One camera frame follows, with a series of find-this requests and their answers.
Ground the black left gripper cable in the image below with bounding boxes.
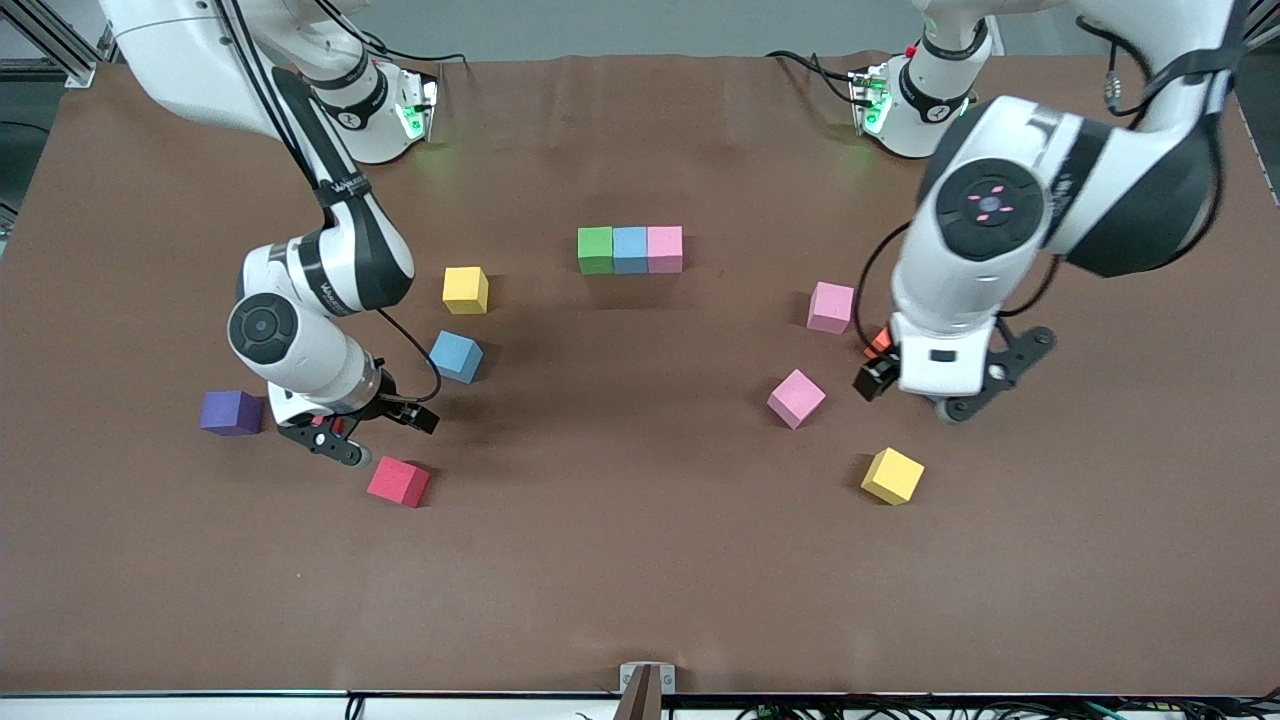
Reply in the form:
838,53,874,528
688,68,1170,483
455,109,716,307
858,15,1246,351

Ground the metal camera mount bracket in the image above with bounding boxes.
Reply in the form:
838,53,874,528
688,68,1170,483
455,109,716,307
615,662,677,720

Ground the pink foam cube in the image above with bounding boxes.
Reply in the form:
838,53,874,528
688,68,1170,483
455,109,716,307
806,281,856,335
646,225,685,275
766,368,828,431

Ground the brown table mat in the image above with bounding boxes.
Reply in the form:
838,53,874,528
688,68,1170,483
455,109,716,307
0,52,1280,697

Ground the purple foam cube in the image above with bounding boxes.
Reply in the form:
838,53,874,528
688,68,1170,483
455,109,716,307
199,389,266,437

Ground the black base cable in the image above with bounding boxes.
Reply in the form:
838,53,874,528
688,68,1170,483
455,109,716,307
370,40,469,73
765,48,863,106

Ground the blue foam cube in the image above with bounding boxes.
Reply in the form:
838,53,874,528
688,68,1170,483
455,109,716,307
612,226,650,276
428,330,485,385

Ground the black right base cable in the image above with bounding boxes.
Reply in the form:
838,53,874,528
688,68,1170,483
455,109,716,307
370,40,469,73

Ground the green foam cube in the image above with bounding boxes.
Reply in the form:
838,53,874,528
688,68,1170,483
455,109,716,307
577,226,615,276

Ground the yellow foam cube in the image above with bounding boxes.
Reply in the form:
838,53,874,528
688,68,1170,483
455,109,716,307
860,446,926,507
442,266,490,316

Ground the black left base cable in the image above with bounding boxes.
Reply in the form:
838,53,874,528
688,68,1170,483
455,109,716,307
765,48,863,106

